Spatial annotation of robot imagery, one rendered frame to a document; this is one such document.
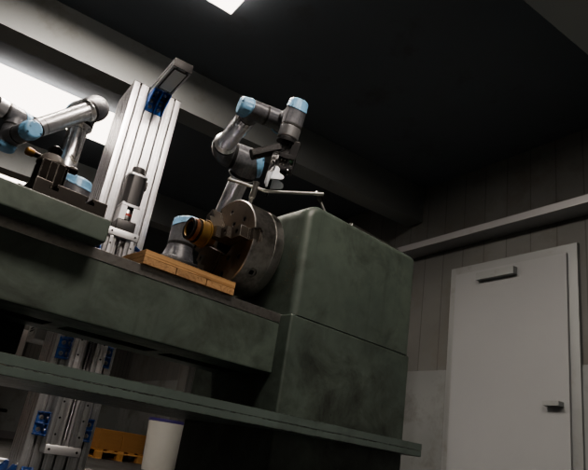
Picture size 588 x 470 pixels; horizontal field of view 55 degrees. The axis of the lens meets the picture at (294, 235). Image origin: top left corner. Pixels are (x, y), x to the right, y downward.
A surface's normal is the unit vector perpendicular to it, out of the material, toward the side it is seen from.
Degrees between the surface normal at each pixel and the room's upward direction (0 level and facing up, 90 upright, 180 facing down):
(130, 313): 90
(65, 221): 90
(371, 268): 90
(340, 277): 90
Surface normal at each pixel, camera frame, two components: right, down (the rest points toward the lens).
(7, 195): 0.67, -0.17
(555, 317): -0.81, -0.32
